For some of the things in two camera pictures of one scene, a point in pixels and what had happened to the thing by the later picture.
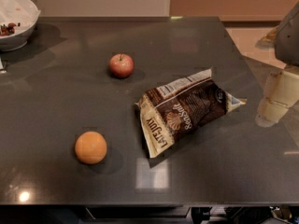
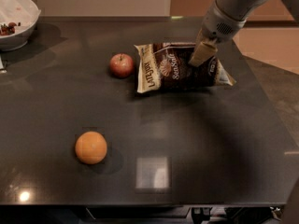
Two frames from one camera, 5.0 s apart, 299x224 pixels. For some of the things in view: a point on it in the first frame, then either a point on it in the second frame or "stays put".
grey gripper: [288, 41] to [219, 24]
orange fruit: [91, 147] stays put
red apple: [121, 65] stays put
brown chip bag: [179, 108] to [166, 65]
